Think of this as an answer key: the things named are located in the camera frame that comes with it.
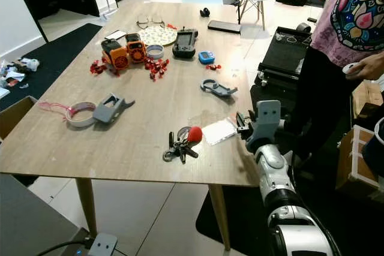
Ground white handheld controller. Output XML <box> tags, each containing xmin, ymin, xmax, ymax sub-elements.
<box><xmin>342</xmin><ymin>62</ymin><xmax>361</xmax><ymax>77</ymax></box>

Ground person's left hand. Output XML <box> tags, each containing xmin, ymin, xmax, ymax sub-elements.
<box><xmin>357</xmin><ymin>52</ymin><xmax>384</xmax><ymax>82</ymax></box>

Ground white plastic packet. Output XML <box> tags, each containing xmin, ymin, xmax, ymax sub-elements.
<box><xmin>202</xmin><ymin>118</ymin><xmax>238</xmax><ymax>146</ymax></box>

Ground grey handheld clamp tool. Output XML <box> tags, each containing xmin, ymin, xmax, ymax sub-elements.
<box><xmin>200</xmin><ymin>79</ymin><xmax>239</xmax><ymax>99</ymax></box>

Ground small blue device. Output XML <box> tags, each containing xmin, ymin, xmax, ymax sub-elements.
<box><xmin>198</xmin><ymin>51</ymin><xmax>216</xmax><ymax>65</ymax></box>

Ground black treadmill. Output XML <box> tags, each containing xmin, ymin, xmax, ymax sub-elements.
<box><xmin>255</xmin><ymin>22</ymin><xmax>313</xmax><ymax>89</ymax></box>

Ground black floor mat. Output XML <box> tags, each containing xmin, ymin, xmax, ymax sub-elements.
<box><xmin>195</xmin><ymin>187</ymin><xmax>384</xmax><ymax>256</ymax></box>

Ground light wooden table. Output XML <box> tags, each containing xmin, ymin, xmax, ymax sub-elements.
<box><xmin>0</xmin><ymin>1</ymin><xmax>260</xmax><ymax>252</ymax></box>

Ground black handheld controller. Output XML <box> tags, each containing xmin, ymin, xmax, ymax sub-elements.
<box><xmin>172</xmin><ymin>28</ymin><xmax>198</xmax><ymax>60</ymax></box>

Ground flat black rectangular box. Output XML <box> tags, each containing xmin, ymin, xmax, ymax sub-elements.
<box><xmin>208</xmin><ymin>20</ymin><xmax>242</xmax><ymax>34</ymax></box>

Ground cardboard box with white tape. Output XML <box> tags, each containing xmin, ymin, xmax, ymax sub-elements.
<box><xmin>336</xmin><ymin>125</ymin><xmax>384</xmax><ymax>200</ymax></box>

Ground white round tin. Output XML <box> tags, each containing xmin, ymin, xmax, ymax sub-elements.
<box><xmin>146</xmin><ymin>44</ymin><xmax>164</xmax><ymax>60</ymax></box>

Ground round patterned mat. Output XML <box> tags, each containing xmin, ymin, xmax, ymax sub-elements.
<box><xmin>137</xmin><ymin>25</ymin><xmax>178</xmax><ymax>47</ymax></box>

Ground small cardboard box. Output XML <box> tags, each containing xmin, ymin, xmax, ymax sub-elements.
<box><xmin>351</xmin><ymin>81</ymin><xmax>384</xmax><ymax>119</ymax></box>

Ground orange and black gadget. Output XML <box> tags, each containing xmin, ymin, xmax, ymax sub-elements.
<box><xmin>125</xmin><ymin>33</ymin><xmax>147</xmax><ymax>64</ymax></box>
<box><xmin>101</xmin><ymin>39</ymin><xmax>130</xmax><ymax>70</ymax></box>

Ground person in pink shirt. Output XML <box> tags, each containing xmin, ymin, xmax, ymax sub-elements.
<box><xmin>282</xmin><ymin>0</ymin><xmax>384</xmax><ymax>164</ymax></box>

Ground dark blue bin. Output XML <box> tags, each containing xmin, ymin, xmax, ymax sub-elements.
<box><xmin>363</xmin><ymin>118</ymin><xmax>384</xmax><ymax>176</ymax></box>

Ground grey printed plastic part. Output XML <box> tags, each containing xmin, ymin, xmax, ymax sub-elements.
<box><xmin>93</xmin><ymin>93</ymin><xmax>135</xmax><ymax>125</ymax></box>

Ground eyeglasses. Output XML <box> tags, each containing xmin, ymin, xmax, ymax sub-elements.
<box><xmin>137</xmin><ymin>14</ymin><xmax>166</xmax><ymax>29</ymax></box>

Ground open cardboard box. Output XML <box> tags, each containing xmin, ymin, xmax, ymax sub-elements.
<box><xmin>0</xmin><ymin>95</ymin><xmax>37</xmax><ymax>140</ymax></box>

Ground smartphone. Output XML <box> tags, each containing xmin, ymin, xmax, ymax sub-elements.
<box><xmin>105</xmin><ymin>30</ymin><xmax>128</xmax><ymax>41</ymax></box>

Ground white tape roll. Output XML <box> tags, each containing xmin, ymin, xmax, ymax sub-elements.
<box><xmin>66</xmin><ymin>101</ymin><xmax>97</xmax><ymax>128</ymax></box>

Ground white crumpled object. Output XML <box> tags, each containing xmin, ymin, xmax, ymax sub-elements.
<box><xmin>19</xmin><ymin>58</ymin><xmax>40</xmax><ymax>72</ymax></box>

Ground grey furniture panel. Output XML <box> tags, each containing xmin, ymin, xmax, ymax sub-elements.
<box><xmin>0</xmin><ymin>175</ymin><xmax>91</xmax><ymax>256</ymax></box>

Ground dark blue rug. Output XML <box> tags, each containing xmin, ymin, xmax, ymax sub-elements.
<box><xmin>0</xmin><ymin>23</ymin><xmax>103</xmax><ymax>112</ymax></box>

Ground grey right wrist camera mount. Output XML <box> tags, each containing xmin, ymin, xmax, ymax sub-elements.
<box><xmin>247</xmin><ymin>100</ymin><xmax>284</xmax><ymax>153</ymax></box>

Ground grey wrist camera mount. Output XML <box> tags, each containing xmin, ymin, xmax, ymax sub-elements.
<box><xmin>247</xmin><ymin>100</ymin><xmax>284</xmax><ymax>153</ymax></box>
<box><xmin>88</xmin><ymin>233</ymin><xmax>118</xmax><ymax>256</ymax></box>

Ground pink string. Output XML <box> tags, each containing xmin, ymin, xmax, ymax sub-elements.
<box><xmin>38</xmin><ymin>101</ymin><xmax>73</xmax><ymax>116</ymax></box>

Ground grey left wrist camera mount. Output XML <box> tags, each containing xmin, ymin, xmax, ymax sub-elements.
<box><xmin>88</xmin><ymin>233</ymin><xmax>118</xmax><ymax>256</ymax></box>

